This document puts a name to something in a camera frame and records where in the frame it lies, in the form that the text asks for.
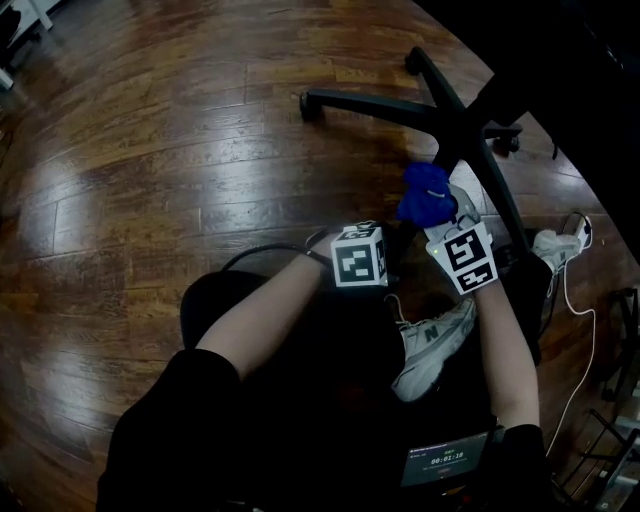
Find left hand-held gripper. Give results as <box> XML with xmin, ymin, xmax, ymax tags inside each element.
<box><xmin>304</xmin><ymin>219</ymin><xmax>401</xmax><ymax>290</ymax></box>

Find person's black trousers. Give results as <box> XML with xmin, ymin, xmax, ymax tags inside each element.
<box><xmin>180</xmin><ymin>272</ymin><xmax>554</xmax><ymax>426</ymax></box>

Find blue cloth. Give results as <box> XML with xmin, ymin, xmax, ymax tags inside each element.
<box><xmin>396</xmin><ymin>162</ymin><xmax>459</xmax><ymax>227</ymax></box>

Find black smartphone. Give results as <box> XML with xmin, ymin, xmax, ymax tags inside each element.
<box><xmin>399</xmin><ymin>429</ymin><xmax>504</xmax><ymax>489</ymax></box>

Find person's black shirt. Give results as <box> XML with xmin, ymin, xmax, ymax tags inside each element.
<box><xmin>95</xmin><ymin>348</ymin><xmax>556</xmax><ymax>512</ymax></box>

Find person's right forearm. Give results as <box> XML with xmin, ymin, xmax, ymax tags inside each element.
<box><xmin>472</xmin><ymin>287</ymin><xmax>541</xmax><ymax>429</ymax></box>

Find black office chair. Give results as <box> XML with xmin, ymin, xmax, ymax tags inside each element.
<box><xmin>298</xmin><ymin>0</ymin><xmax>640</xmax><ymax>251</ymax></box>

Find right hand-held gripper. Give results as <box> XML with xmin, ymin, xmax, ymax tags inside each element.
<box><xmin>424</xmin><ymin>182</ymin><xmax>500</xmax><ymax>296</ymax></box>

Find black metal rack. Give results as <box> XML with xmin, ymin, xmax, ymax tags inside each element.
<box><xmin>554</xmin><ymin>287</ymin><xmax>640</xmax><ymax>512</ymax></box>

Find white desk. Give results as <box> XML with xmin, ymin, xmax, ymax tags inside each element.
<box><xmin>0</xmin><ymin>0</ymin><xmax>54</xmax><ymax>91</ymax></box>

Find black desk chair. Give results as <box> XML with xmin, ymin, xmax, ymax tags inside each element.
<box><xmin>0</xmin><ymin>0</ymin><xmax>41</xmax><ymax>56</ymax></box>

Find white cable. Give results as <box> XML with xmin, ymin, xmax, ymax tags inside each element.
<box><xmin>544</xmin><ymin>259</ymin><xmax>597</xmax><ymax>459</ymax></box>

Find person's white sneaker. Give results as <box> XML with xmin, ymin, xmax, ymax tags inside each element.
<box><xmin>391</xmin><ymin>295</ymin><xmax>479</xmax><ymax>404</ymax></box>
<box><xmin>531</xmin><ymin>228</ymin><xmax>584</xmax><ymax>274</ymax></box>

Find person's left forearm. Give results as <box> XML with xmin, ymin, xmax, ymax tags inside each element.
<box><xmin>195</xmin><ymin>247</ymin><xmax>334</xmax><ymax>381</ymax></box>

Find black cable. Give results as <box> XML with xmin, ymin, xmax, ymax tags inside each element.
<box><xmin>219</xmin><ymin>242</ymin><xmax>326</xmax><ymax>274</ymax></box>

